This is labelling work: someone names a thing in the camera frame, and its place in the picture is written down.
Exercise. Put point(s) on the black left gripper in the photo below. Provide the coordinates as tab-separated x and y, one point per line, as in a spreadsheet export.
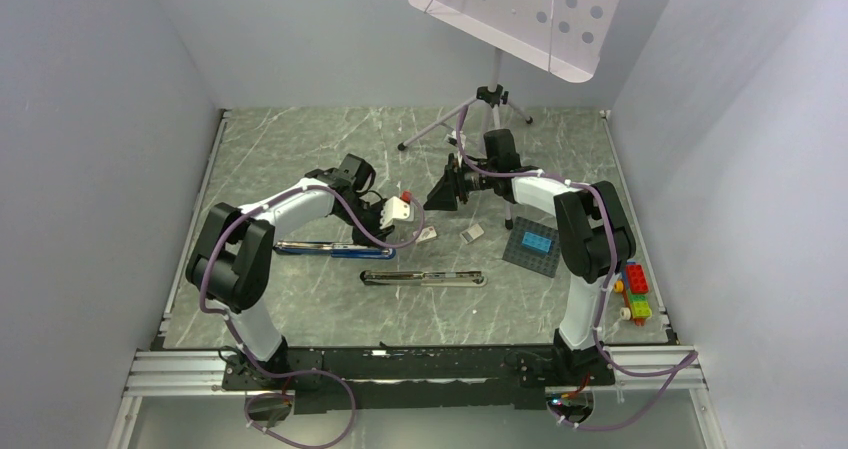
375	230

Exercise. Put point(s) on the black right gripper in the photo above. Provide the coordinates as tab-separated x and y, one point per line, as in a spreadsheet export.
452	185

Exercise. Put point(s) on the blue black stapler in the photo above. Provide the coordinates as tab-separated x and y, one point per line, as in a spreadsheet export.
334	250

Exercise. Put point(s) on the staple box tray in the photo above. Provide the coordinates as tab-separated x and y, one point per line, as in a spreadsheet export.
472	234

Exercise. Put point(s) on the black silver stapler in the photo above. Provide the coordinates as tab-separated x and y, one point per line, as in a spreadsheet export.
423	278

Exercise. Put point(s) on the white staple box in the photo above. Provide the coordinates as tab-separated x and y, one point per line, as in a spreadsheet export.
427	234

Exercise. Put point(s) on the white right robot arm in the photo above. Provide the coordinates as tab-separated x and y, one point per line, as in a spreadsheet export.
594	234

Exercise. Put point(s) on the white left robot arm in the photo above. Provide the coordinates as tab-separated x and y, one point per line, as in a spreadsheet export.
231	258

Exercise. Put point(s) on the dark grey lego baseplate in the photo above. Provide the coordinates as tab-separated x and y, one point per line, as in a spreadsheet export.
543	264

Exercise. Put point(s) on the blue lego brick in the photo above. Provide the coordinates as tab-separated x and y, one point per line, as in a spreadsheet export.
536	243

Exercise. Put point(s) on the white perforated music stand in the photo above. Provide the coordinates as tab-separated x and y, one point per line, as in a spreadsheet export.
562	37

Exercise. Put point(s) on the colourful lego toy car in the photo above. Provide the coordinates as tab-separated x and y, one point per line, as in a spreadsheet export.
633	287

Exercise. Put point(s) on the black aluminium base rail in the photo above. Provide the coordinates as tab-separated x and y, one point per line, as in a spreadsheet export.
337	378

